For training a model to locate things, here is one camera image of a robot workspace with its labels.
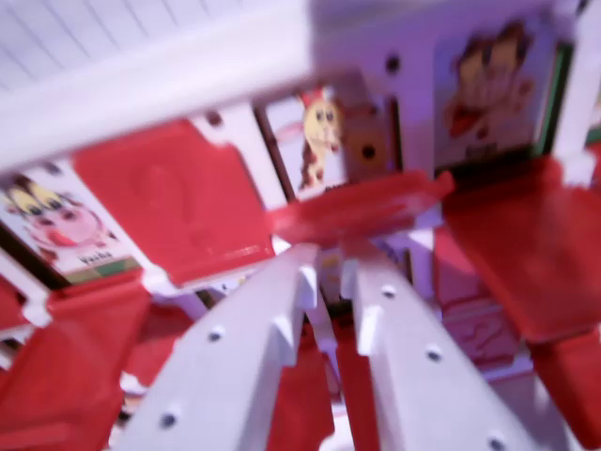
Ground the red board flap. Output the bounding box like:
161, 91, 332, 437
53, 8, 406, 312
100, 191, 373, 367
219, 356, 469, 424
266, 169, 457, 246
439, 153, 601, 345
70, 118, 279, 288
0, 275, 154, 451

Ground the yellow animal picture card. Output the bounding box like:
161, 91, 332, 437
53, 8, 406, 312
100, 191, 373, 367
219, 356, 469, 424
260, 86, 401, 194

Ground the brown figure picture card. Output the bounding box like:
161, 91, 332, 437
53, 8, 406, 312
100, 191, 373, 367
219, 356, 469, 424
432, 17, 574, 176

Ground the cow picture card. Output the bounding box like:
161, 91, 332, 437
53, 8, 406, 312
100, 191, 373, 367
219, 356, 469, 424
0, 160, 143, 288

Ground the red and white game board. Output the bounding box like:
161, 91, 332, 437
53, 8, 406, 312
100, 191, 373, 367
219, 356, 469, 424
0, 0, 601, 451

